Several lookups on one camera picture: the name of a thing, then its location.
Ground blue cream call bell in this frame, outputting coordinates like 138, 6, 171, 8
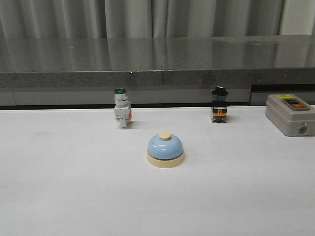
147, 131, 185, 168

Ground black selector knob switch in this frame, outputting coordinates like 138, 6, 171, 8
210, 86, 228, 123

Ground grey push button box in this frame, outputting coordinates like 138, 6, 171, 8
265, 94, 315, 137

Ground green push button switch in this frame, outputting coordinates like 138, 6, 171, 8
114, 88, 132, 129

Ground grey curtain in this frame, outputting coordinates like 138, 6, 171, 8
0, 0, 284, 39

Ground grey stone counter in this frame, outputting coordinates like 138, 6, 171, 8
0, 35, 315, 107

